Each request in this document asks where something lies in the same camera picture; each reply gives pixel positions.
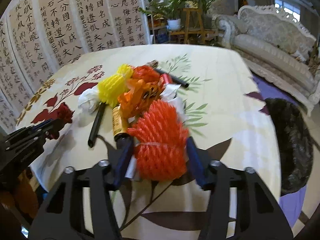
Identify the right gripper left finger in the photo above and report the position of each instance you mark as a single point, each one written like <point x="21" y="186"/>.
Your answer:
<point x="120" y="159"/>

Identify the red labelled black bottle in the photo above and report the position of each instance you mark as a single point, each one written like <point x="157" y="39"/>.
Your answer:
<point x="165" y="79"/>

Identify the gold labelled black bottle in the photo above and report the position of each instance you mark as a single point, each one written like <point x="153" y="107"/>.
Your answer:
<point x="120" y="126"/>

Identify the purple cloth on floor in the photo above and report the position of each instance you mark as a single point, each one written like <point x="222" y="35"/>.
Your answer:
<point x="291" y="204"/>

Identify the black trash bag bin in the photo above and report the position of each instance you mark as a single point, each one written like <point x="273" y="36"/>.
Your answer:
<point x="294" y="143"/>

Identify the yellow foam fruit net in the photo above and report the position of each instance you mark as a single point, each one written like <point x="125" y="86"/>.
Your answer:
<point x="113" y="86"/>

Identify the orange foam fruit net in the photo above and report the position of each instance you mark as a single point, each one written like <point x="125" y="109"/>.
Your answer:
<point x="162" y="137"/>

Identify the ornate white sofa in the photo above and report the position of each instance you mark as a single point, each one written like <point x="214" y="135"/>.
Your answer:
<point x="276" y="47"/>

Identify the calligraphy folding screen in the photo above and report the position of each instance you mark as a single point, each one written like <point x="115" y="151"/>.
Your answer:
<point x="38" y="37"/>

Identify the orange plastic snack bag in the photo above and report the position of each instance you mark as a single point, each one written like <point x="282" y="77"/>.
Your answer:
<point x="139" y="97"/>

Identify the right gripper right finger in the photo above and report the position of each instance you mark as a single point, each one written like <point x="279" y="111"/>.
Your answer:
<point x="199" y="163"/>

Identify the black tube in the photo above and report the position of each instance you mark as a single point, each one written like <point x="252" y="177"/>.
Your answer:
<point x="96" y="125"/>
<point x="175" y="79"/>

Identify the wooden plant stand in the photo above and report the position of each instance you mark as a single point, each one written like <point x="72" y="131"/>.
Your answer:
<point x="197" y="34"/>

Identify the potted plant white pot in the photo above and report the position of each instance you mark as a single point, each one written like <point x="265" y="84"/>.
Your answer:
<point x="170" y="10"/>

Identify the red plastic bag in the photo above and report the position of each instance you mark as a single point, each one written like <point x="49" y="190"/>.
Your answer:
<point x="146" y="73"/>

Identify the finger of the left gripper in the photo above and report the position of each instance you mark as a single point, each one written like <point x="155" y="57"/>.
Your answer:
<point x="41" y="126"/>
<point x="50" y="134"/>

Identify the floral cream tablecloth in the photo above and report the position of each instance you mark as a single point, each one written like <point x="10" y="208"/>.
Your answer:
<point x="226" y="116"/>

